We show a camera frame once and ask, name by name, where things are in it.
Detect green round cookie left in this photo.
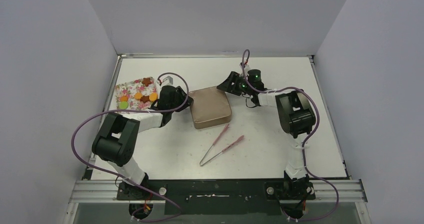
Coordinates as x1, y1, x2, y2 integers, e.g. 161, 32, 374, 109
118, 101, 129, 110

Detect brown box lid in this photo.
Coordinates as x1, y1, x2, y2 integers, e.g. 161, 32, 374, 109
189, 86, 232, 120

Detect pink cat paw tongs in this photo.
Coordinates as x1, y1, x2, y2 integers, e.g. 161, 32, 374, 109
198, 124, 245, 167

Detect brown square cookie box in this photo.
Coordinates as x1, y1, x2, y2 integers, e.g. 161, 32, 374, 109
193, 115, 232, 130

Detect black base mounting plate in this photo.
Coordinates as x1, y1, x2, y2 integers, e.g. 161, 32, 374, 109
115, 179, 319, 217

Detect aluminium frame rail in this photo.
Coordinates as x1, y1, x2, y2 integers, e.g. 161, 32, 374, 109
69, 180, 367, 204

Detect orange cookie far left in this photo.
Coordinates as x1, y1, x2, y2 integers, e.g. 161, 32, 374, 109
119, 96, 129, 102

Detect brown star cookie centre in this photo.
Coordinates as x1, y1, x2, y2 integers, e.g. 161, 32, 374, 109
139, 96, 150, 103

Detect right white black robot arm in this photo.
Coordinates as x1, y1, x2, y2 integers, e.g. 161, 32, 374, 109
217, 69, 317, 200

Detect orange round cookie right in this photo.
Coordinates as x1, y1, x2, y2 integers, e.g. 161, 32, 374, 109
148, 92, 158, 102

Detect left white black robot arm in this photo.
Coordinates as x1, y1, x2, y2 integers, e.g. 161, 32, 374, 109
91, 85, 194, 199

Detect brown star cookie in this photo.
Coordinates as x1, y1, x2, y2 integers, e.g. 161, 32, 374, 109
141, 77, 152, 87
139, 96, 150, 103

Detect floral cookie tray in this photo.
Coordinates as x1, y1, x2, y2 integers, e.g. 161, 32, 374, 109
114, 77, 159, 110

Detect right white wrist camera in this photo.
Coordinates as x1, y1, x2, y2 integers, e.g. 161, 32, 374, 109
240, 62, 251, 76

